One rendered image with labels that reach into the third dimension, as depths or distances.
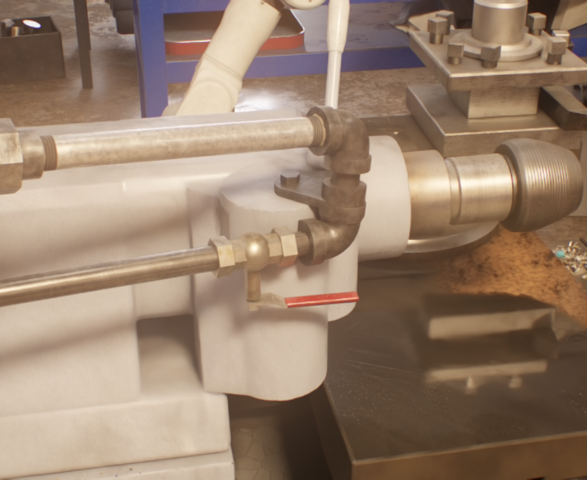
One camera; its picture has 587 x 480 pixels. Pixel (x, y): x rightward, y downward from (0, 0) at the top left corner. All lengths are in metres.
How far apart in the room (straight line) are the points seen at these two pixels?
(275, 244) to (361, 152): 0.09
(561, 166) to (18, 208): 0.48
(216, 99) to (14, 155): 0.79
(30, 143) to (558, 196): 0.50
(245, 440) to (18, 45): 3.57
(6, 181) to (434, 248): 0.64
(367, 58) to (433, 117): 1.58
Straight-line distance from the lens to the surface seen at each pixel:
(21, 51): 4.63
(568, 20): 1.70
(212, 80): 1.38
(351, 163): 0.72
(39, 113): 4.29
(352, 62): 2.74
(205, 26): 2.94
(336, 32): 0.83
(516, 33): 1.18
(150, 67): 2.66
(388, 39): 2.83
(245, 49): 1.40
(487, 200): 0.92
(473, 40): 1.18
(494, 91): 1.18
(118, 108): 4.27
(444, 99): 1.24
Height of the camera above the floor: 1.49
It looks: 28 degrees down
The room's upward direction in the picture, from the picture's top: straight up
